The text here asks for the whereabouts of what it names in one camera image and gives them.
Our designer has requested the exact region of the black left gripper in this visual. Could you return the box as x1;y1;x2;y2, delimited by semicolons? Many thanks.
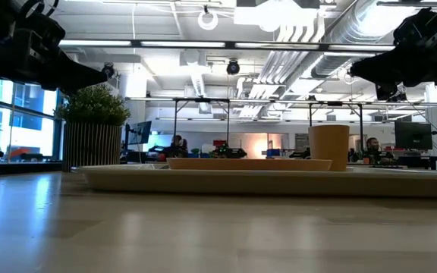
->
0;11;108;96

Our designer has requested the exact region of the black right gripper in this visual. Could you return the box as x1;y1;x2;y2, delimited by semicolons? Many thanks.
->
349;0;437;102

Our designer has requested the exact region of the orange plastic cup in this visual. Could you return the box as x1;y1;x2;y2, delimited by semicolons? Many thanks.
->
308;124;351;172

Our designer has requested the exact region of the orange plastic plate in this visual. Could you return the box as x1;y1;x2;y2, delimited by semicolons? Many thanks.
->
166;157;334;172

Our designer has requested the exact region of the cream plastic tray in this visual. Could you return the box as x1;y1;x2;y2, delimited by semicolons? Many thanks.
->
72;163;437;199

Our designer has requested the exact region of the green bushy plant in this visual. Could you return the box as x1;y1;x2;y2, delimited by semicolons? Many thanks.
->
54;83;131;127

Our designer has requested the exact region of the black computer monitor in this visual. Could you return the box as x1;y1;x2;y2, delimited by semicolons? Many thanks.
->
394;121;434;151
126;121;153;146

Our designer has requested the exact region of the striped slatted planter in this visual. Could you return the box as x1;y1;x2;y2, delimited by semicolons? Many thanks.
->
61;121;123;174

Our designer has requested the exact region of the person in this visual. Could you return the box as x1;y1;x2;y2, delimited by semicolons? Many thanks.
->
169;134;190;158
365;136;395;165

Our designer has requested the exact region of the black overhead camera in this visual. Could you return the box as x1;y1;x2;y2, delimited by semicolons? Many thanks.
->
225;59;241;76
101;62;115;80

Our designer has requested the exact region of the black station frame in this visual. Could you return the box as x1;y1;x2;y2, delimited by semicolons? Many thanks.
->
308;101;365;153
171;97;231;148

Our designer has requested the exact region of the silver ventilation duct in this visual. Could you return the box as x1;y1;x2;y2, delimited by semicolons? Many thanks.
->
310;0;398;80

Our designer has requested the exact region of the white coiled cable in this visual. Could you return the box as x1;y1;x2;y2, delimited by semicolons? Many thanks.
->
196;5;220;32

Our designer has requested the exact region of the black rig frame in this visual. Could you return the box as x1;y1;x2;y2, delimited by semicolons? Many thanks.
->
57;39;396;52

